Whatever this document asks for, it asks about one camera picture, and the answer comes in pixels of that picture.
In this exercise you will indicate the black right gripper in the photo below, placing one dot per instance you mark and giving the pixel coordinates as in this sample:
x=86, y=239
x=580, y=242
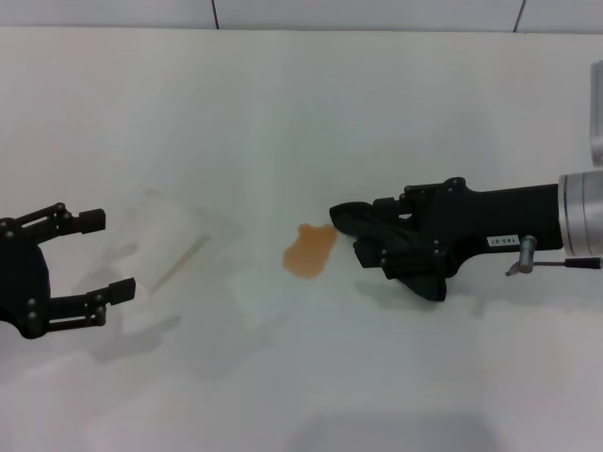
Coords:
x=509, y=216

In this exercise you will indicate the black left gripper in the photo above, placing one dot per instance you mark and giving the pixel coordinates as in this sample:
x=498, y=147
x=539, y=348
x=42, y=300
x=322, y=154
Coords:
x=23, y=282

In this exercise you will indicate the dark blue rag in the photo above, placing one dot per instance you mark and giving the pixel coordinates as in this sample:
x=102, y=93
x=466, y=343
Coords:
x=358, y=221

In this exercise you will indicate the brown water stain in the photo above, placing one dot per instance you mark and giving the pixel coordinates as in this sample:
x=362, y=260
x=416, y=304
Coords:
x=308, y=252

